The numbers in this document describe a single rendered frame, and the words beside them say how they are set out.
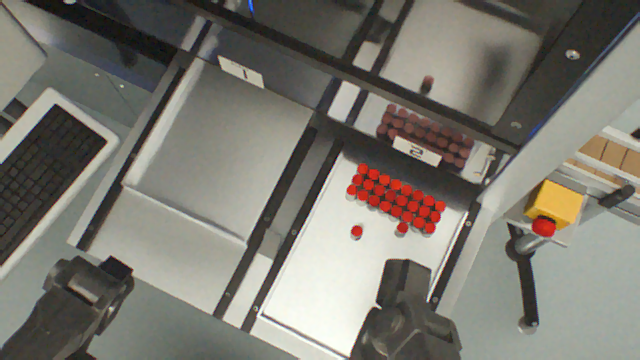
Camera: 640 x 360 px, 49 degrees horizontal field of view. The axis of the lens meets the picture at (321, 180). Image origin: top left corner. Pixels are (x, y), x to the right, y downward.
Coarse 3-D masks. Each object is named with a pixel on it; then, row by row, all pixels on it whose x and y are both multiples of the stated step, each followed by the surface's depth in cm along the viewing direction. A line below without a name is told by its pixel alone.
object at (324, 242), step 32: (320, 192) 130; (384, 192) 134; (320, 224) 132; (352, 224) 132; (384, 224) 132; (448, 224) 132; (288, 256) 127; (320, 256) 131; (352, 256) 131; (384, 256) 131; (416, 256) 131; (448, 256) 127; (288, 288) 129; (320, 288) 129; (352, 288) 129; (288, 320) 128; (320, 320) 128; (352, 320) 128
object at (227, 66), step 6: (222, 60) 124; (228, 60) 123; (222, 66) 127; (228, 66) 125; (234, 66) 124; (240, 66) 123; (228, 72) 128; (234, 72) 127; (240, 72) 125; (246, 72) 124; (252, 72) 122; (252, 78) 125; (258, 78) 124; (258, 84) 127
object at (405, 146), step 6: (396, 138) 120; (396, 144) 122; (402, 144) 121; (408, 144) 120; (414, 144) 119; (402, 150) 124; (408, 150) 122; (426, 150) 119; (414, 156) 124; (420, 156) 122; (426, 156) 121; (432, 156) 120; (438, 156) 118; (432, 162) 122; (438, 162) 121
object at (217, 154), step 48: (192, 96) 139; (240, 96) 139; (144, 144) 133; (192, 144) 136; (240, 144) 136; (288, 144) 136; (144, 192) 130; (192, 192) 134; (240, 192) 134; (240, 240) 128
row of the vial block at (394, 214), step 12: (348, 192) 129; (360, 192) 129; (360, 204) 131; (372, 204) 128; (384, 204) 128; (396, 216) 128; (408, 216) 128; (420, 216) 128; (420, 228) 128; (432, 228) 127
